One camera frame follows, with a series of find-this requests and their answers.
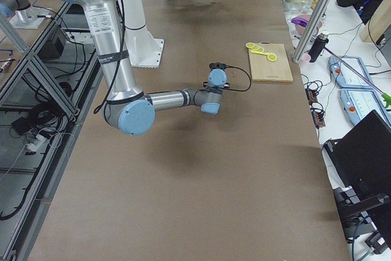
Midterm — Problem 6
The lemon slice outer end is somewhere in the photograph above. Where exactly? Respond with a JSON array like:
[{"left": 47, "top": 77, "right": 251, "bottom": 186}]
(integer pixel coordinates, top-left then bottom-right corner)
[{"left": 246, "top": 42, "right": 255, "bottom": 49}]

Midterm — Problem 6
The pink bowl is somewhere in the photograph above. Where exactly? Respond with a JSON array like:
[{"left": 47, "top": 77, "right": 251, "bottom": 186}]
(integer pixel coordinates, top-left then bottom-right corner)
[{"left": 291, "top": 14, "right": 323, "bottom": 36}]

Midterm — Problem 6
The pink cup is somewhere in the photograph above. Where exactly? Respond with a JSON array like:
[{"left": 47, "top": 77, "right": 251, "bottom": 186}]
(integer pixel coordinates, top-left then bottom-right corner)
[{"left": 299, "top": 53, "right": 311, "bottom": 66}]

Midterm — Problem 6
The wooden cutting board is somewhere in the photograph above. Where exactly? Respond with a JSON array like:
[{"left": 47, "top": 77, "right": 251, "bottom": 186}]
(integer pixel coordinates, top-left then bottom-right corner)
[{"left": 247, "top": 42, "right": 293, "bottom": 83}]

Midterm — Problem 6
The teach pendant near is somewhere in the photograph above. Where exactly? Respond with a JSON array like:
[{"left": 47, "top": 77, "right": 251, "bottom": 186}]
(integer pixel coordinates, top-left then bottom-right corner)
[{"left": 340, "top": 88, "right": 390, "bottom": 126}]

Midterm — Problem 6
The teach pendant far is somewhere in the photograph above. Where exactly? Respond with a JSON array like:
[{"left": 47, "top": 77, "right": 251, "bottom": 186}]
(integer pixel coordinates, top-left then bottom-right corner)
[{"left": 328, "top": 56, "right": 372, "bottom": 89}]

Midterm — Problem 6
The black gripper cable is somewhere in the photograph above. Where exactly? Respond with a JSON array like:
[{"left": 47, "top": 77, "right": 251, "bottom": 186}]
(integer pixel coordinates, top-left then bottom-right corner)
[{"left": 224, "top": 65, "right": 253, "bottom": 92}]

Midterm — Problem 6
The black monitor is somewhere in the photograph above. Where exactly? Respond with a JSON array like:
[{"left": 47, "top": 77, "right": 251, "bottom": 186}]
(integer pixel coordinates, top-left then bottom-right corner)
[{"left": 323, "top": 110, "right": 390, "bottom": 246}]

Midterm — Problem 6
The black power strip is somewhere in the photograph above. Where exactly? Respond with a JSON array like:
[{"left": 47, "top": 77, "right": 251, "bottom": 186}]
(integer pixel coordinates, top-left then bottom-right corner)
[{"left": 305, "top": 88, "right": 326, "bottom": 129}]

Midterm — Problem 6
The teach pendant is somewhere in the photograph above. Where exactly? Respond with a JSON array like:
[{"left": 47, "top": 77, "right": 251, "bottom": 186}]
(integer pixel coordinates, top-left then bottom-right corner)
[
  {"left": 328, "top": 56, "right": 372, "bottom": 89},
  {"left": 340, "top": 88, "right": 390, "bottom": 126}
]

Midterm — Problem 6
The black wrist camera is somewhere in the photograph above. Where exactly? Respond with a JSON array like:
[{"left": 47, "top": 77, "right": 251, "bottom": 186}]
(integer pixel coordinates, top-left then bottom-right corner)
[{"left": 209, "top": 62, "right": 229, "bottom": 70}]

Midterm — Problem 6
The black thermos bottle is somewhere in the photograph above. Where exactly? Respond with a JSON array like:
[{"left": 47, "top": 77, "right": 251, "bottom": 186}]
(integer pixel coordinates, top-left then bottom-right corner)
[{"left": 308, "top": 31, "right": 329, "bottom": 63}]

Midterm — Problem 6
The aluminium frame post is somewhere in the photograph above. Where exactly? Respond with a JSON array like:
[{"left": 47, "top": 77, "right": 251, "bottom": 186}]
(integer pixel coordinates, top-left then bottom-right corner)
[{"left": 292, "top": 0, "right": 330, "bottom": 64}]

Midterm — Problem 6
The lemon slice on knife tip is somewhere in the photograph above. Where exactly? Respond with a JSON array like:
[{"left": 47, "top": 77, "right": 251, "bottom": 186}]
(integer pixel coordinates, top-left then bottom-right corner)
[{"left": 267, "top": 54, "right": 277, "bottom": 62}]

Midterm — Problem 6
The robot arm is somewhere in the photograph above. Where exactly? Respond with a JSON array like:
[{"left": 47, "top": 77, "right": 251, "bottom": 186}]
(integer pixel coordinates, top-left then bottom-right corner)
[{"left": 62, "top": 0, "right": 227, "bottom": 136}]

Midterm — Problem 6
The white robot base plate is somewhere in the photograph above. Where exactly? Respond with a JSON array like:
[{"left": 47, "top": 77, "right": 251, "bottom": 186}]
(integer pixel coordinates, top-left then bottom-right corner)
[{"left": 126, "top": 28, "right": 164, "bottom": 68}]

